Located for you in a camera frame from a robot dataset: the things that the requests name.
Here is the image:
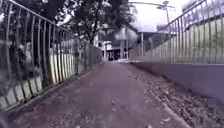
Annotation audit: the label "grey concrete building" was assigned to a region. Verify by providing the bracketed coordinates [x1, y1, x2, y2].
[96, 24, 158, 63]

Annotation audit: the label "dark reddish asphalt path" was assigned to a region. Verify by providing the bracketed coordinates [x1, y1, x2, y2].
[6, 61, 193, 128]

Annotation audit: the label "trees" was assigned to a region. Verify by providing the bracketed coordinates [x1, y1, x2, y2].
[9, 0, 134, 46]

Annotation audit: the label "grey metal railing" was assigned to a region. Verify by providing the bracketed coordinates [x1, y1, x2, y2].
[0, 0, 104, 113]

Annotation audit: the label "street lamp pole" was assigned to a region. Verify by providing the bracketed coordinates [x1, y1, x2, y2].
[128, 0, 176, 24]

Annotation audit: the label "pale concrete kerb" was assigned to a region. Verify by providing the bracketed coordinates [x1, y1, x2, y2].
[156, 96, 193, 128]

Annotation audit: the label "leaf-strewn ground strip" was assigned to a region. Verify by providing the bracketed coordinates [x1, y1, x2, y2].
[133, 66, 224, 128]

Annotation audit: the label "metal railing atop wall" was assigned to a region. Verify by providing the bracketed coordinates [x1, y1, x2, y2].
[128, 0, 224, 65]

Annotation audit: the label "grey concrete wall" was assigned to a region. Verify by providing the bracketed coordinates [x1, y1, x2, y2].
[131, 61, 224, 101]

